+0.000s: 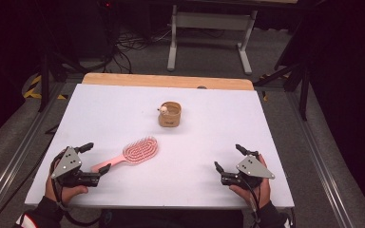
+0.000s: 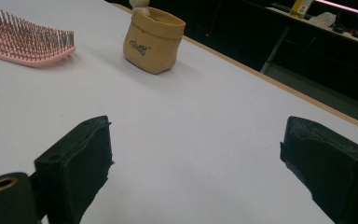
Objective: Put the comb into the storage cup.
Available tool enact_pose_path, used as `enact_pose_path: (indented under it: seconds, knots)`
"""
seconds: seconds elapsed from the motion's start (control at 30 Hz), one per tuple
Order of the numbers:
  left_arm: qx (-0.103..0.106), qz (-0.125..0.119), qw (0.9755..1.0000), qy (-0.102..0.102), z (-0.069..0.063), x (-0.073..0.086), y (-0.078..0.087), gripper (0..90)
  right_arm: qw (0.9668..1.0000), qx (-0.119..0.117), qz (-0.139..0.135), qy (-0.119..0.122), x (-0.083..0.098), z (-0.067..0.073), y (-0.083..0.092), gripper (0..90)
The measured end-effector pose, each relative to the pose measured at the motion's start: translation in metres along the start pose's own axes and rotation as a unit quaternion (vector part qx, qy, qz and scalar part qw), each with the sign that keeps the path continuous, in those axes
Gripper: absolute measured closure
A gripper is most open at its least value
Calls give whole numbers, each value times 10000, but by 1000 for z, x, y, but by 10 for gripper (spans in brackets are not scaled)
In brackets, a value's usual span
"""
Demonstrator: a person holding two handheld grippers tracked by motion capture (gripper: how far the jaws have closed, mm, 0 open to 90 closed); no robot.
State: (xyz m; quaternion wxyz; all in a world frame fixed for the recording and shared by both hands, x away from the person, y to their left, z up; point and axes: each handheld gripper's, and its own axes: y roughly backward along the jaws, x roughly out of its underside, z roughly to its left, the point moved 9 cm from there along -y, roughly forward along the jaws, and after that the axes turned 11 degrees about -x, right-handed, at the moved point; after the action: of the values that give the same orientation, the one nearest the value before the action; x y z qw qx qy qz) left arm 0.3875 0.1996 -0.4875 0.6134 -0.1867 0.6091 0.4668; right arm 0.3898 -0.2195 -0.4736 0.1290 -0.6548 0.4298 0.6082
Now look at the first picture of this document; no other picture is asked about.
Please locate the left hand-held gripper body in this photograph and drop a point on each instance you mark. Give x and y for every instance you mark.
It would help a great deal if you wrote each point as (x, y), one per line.
(67, 163)

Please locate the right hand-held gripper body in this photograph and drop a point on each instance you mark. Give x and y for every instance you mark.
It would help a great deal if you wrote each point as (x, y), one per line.
(253, 167)

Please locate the pink hairbrush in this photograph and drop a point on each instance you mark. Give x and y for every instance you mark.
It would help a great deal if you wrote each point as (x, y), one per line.
(139, 150)

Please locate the person's right hand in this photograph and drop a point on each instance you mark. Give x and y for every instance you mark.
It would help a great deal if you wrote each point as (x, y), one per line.
(263, 194)

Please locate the person's left hand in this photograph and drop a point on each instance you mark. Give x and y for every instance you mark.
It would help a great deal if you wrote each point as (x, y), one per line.
(66, 193)

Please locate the person's dark clothed body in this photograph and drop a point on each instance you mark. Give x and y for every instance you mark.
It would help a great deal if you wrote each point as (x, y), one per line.
(171, 220)

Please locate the dark round table grommet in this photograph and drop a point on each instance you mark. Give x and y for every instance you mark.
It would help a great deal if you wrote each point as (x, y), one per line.
(201, 87)

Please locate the yellow black hazard tape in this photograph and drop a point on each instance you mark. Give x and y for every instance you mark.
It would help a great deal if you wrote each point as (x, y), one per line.
(31, 92)

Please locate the black tripod stand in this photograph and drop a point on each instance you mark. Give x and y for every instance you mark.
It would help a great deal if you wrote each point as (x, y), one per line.
(303, 95)
(44, 82)

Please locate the small white plush ornament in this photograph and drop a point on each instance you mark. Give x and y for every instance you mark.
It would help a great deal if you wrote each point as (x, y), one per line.
(163, 110)

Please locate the aluminium floor rail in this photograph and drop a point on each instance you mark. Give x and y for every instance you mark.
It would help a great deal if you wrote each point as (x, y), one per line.
(316, 158)
(15, 158)

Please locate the grey metal table frame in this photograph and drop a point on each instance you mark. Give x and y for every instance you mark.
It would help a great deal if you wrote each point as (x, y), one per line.
(215, 20)

